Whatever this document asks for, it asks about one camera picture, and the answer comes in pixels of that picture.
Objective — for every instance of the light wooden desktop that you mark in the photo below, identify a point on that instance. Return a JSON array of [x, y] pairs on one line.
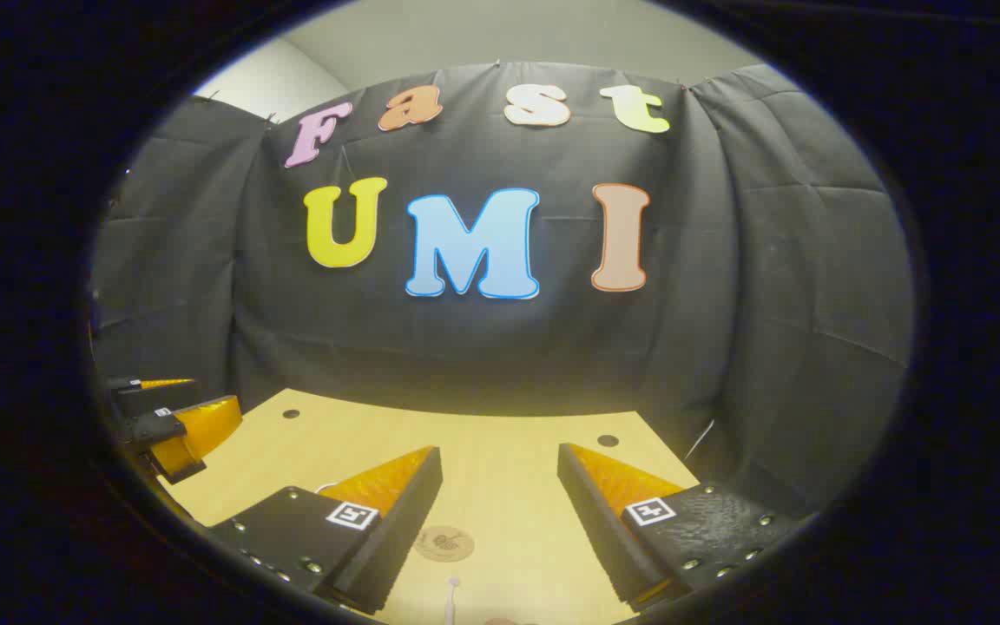
[[500, 486]]

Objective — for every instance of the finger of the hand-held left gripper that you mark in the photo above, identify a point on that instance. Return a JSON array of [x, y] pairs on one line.
[[140, 398], [153, 427]]

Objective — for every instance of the white toothbrush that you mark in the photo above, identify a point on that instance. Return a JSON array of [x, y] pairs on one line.
[[453, 595]]

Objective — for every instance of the round cork coaster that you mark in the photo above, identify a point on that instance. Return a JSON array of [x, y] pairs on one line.
[[444, 543]]

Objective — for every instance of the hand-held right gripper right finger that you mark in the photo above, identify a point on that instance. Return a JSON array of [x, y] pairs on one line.
[[591, 512]]

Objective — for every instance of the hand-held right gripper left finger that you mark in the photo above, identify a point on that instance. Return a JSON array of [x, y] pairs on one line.
[[409, 512]]

